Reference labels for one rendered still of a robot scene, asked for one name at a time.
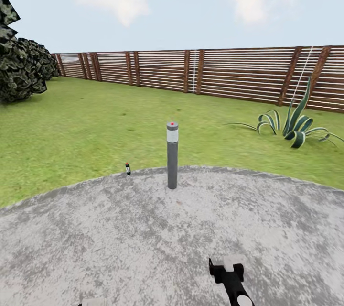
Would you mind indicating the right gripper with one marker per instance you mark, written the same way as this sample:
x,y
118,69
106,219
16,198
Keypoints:
x,y
223,277

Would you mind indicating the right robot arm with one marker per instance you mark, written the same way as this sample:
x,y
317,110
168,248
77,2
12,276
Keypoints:
x,y
231,276

